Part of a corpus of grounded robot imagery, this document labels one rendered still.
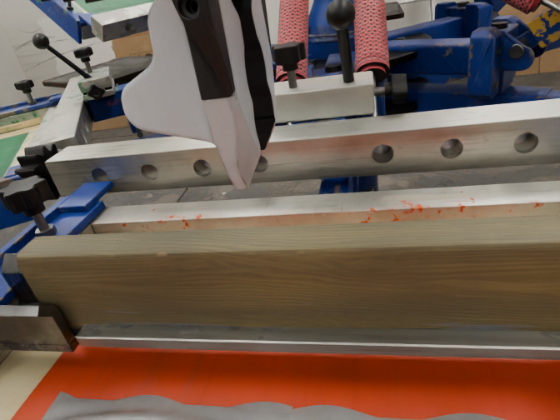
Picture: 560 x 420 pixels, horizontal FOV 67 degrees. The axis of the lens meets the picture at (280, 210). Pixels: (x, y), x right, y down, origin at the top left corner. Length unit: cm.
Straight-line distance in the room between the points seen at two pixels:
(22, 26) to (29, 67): 44
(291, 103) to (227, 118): 32
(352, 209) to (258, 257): 18
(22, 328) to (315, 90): 36
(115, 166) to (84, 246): 24
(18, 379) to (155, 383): 12
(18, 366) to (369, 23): 61
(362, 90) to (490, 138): 14
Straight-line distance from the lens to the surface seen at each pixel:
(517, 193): 44
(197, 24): 17
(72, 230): 49
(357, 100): 49
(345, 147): 46
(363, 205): 42
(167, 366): 35
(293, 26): 73
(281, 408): 30
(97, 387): 37
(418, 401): 30
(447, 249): 25
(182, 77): 20
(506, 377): 32
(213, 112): 19
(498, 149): 48
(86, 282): 33
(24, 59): 576
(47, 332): 37
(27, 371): 42
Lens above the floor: 120
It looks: 30 degrees down
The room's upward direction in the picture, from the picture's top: 11 degrees counter-clockwise
